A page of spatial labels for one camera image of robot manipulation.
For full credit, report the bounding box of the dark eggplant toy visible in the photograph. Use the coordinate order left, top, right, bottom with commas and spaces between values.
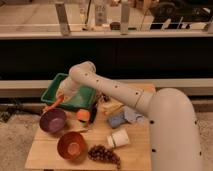
89, 107, 97, 124

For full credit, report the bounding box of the orange bowl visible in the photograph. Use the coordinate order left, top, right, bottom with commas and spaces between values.
57, 131, 87, 161

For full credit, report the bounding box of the white cup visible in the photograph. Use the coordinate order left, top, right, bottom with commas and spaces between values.
107, 129, 130, 148

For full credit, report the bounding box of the yellow banana toy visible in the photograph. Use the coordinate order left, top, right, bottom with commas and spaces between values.
102, 102, 123, 115

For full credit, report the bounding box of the orange pepper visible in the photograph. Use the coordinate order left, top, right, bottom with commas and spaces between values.
43, 95, 64, 113

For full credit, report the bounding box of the purple bowl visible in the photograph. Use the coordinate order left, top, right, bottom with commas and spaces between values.
39, 109, 67, 133

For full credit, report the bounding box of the green tray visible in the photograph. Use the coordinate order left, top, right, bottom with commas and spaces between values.
41, 73, 96, 110

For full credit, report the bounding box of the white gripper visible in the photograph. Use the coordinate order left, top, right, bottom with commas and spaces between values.
56, 77, 80, 102

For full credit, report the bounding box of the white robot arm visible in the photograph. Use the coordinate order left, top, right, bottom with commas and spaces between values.
56, 61, 203, 171

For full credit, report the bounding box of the orange round fruit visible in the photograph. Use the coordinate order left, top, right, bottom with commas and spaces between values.
76, 109, 90, 122

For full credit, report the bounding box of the wooden board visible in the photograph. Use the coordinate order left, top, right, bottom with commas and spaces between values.
24, 83, 157, 171

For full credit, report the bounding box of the bunch of dark grapes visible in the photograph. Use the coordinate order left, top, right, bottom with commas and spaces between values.
88, 145, 121, 169

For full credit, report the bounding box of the light blue cloth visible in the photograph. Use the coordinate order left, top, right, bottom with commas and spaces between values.
124, 106, 144, 124

